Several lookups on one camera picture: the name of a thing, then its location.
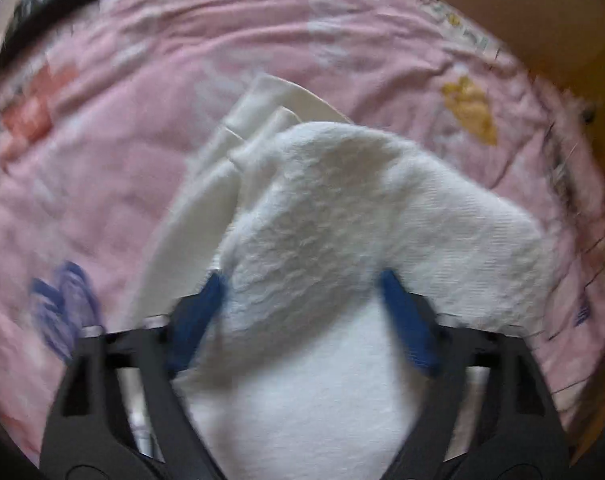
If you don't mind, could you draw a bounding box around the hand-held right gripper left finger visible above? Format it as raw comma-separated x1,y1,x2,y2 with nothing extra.
40,271,229,472

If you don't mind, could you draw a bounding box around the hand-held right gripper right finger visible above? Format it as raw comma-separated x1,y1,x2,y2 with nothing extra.
379,269,569,472

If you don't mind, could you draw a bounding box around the white knitted sweater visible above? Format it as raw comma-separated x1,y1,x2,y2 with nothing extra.
130,74,558,480

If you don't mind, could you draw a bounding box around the black coat with fur trim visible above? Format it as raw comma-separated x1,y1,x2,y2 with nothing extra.
0,0,122,70

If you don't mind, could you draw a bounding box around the pink printed bed sheet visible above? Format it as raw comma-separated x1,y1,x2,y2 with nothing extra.
0,0,605,466

